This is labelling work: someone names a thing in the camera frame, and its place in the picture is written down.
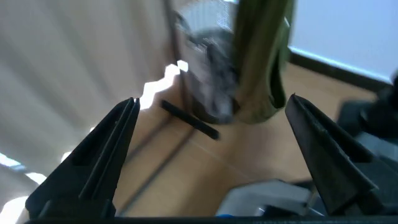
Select beige curtain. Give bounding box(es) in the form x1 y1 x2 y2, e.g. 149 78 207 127
0 0 184 215

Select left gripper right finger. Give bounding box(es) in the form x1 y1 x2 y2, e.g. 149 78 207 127
284 93 396 217

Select green printed shirt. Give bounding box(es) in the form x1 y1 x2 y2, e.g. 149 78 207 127
232 0 296 125

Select pale grey shorts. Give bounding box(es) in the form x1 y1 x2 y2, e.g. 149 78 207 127
198 43 239 124

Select white laundry basket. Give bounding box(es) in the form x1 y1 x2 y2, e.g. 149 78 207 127
172 0 240 125

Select black clothes rack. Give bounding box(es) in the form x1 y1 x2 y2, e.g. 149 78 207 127
118 0 220 215

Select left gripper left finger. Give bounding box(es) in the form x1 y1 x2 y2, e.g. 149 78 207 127
24 96 141 218

